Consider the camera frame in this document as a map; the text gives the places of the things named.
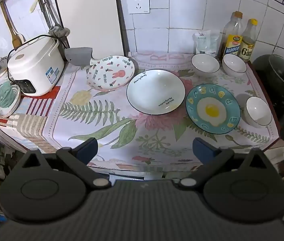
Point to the wooden spatula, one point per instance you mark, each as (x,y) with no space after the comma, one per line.
(16,37)

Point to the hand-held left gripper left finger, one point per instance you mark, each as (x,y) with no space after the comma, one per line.
(88,147)

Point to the clear vinegar bottle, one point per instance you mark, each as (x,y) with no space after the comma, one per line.
(248,47)

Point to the teal fried egg plate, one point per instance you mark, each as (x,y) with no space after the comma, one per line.
(213,109)

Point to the large white plate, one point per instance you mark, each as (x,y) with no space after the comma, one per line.
(155,90)

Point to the white bunny print plate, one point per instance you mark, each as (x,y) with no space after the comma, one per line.
(110,74)

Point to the cooking oil bottle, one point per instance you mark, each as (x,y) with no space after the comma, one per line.
(232,42)

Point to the metal ladle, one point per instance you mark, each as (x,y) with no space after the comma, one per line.
(59,32)

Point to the clear plastic bag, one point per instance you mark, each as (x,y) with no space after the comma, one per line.
(205,42)

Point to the green strainer basket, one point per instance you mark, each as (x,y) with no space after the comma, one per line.
(5,94)

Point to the white wall socket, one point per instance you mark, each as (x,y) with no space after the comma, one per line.
(138,3)

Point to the white rice paddle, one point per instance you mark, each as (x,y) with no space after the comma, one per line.
(34,2)

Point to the white rice cooker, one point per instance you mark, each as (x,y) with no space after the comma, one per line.
(34,65)

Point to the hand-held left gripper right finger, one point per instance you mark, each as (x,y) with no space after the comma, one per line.
(203,148)

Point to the floral tablecloth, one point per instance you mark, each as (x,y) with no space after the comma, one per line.
(101,130)

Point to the black wok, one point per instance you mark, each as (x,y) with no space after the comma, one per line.
(263,72)

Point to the striped cloth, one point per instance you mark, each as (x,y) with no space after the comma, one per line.
(31,120)

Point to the white cutting board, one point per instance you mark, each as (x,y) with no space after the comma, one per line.
(89,17)

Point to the white bowl with dark rim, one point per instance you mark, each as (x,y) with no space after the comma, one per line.
(234,65)
(257,113)
(205,64)

